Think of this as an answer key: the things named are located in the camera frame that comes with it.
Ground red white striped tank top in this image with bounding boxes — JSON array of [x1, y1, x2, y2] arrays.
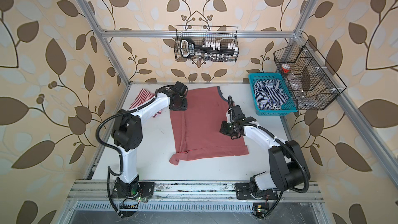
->
[[129, 89, 161, 118]]

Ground maroon tank top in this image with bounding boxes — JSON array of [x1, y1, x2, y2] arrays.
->
[[170, 87, 249, 166]]

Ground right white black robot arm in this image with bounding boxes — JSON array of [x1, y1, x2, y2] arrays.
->
[[220, 105, 311, 199]]

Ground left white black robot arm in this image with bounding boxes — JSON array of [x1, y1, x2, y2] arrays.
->
[[95, 82, 188, 198]]

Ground navy white striped tank top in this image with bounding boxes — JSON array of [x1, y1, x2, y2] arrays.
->
[[253, 79, 289, 111]]

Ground teal plastic basket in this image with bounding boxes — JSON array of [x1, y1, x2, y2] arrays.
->
[[248, 73, 297, 116]]

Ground black tool with vials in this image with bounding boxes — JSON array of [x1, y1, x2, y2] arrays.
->
[[178, 37, 239, 62]]

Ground black wire basket back wall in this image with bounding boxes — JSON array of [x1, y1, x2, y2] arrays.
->
[[174, 24, 239, 63]]

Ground black wire basket wall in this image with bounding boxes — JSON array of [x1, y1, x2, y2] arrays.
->
[[174, 24, 239, 63], [273, 40, 347, 111]]

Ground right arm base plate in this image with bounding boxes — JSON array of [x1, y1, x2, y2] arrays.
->
[[234, 183, 278, 200]]

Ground black wire basket right wall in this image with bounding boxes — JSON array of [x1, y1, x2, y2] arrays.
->
[[273, 40, 347, 111]]

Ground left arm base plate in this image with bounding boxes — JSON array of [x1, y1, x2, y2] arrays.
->
[[112, 181, 155, 199]]

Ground aluminium front rail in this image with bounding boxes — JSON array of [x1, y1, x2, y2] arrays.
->
[[66, 179, 324, 203]]

